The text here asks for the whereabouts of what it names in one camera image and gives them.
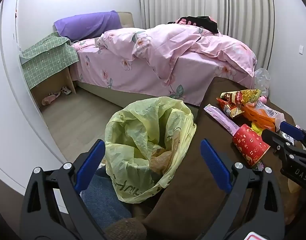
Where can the brown fuzzy garment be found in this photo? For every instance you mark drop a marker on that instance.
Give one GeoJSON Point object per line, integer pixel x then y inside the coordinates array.
{"type": "Point", "coordinates": [125, 230]}

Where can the clear plastic bag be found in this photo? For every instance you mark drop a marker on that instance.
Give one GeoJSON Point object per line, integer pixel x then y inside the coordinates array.
{"type": "Point", "coordinates": [261, 80]}

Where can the green checked cloth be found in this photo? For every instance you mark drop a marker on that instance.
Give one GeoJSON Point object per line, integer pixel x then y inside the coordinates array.
{"type": "Point", "coordinates": [48, 57]}

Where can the orange snack bag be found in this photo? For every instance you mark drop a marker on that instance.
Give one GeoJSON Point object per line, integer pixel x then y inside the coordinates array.
{"type": "Point", "coordinates": [257, 116]}

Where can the red and gold snack bag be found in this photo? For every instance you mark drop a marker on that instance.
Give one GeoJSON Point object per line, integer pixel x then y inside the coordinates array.
{"type": "Point", "coordinates": [243, 95]}

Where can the pink floral bed sheet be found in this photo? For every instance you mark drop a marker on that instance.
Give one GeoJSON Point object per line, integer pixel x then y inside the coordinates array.
{"type": "Point", "coordinates": [113, 67]}

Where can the pink slipper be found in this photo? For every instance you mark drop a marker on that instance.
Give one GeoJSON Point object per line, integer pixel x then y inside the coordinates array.
{"type": "Point", "coordinates": [51, 97]}

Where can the purple pillow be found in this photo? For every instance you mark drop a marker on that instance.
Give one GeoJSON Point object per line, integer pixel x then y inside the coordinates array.
{"type": "Point", "coordinates": [88, 25]}

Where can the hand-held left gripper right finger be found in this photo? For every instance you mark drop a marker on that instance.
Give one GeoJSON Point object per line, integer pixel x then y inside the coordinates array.
{"type": "Point", "coordinates": [215, 165]}

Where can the brown tablecloth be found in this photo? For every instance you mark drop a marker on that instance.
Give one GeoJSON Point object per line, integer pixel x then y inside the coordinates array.
{"type": "Point", "coordinates": [183, 205]}

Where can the person's blue jeans leg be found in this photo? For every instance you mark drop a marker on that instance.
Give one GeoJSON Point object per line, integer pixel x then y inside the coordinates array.
{"type": "Point", "coordinates": [103, 202]}

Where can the yellow plastic trash bag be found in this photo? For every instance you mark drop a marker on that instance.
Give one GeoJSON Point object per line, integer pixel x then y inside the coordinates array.
{"type": "Point", "coordinates": [128, 135]}

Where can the red foil snack wrapper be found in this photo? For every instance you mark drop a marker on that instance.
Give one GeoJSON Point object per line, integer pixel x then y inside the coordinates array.
{"type": "Point", "coordinates": [229, 108]}

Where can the beige upholstered bed frame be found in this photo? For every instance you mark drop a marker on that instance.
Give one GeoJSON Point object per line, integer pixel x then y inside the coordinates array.
{"type": "Point", "coordinates": [126, 20]}

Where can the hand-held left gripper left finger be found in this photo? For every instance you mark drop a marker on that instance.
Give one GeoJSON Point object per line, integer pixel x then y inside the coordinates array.
{"type": "Point", "coordinates": [93, 165]}

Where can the black and pink garment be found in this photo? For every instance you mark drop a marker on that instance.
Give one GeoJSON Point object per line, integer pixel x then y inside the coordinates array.
{"type": "Point", "coordinates": [205, 22]}

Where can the yellow snack wrapper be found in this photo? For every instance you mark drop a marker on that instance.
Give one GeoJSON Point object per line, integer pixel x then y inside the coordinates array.
{"type": "Point", "coordinates": [256, 128]}

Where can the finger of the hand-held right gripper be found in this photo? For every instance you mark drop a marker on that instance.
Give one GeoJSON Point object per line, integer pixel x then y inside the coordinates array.
{"type": "Point", "coordinates": [291, 130]}
{"type": "Point", "coordinates": [272, 137]}

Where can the white wall switch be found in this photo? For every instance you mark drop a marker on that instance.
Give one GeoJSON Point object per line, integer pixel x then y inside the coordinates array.
{"type": "Point", "coordinates": [301, 49]}

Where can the pale pink long wrapper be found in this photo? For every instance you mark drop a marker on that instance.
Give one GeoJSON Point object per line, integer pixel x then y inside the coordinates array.
{"type": "Point", "coordinates": [219, 116]}

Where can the red paper cup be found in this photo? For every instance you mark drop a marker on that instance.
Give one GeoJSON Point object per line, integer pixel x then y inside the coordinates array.
{"type": "Point", "coordinates": [247, 145]}

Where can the white shoe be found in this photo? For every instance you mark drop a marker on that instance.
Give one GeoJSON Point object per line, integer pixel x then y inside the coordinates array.
{"type": "Point", "coordinates": [65, 90]}

